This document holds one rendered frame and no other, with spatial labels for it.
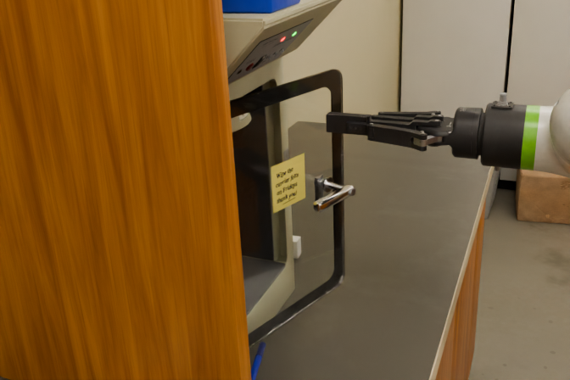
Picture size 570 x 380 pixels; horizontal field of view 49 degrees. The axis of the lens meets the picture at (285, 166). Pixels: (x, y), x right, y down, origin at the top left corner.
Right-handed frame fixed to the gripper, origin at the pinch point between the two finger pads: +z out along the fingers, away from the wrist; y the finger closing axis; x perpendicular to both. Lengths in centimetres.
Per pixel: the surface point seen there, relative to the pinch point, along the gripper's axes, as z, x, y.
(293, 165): 6.4, 5.0, 7.7
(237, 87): 13.6, -7.7, 10.7
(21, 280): 40, 17, 33
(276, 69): 13.6, -7.2, -3.5
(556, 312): -41, 131, -162
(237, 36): 5.7, -18.0, 25.2
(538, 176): -28, 103, -248
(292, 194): 6.7, 9.6, 8.4
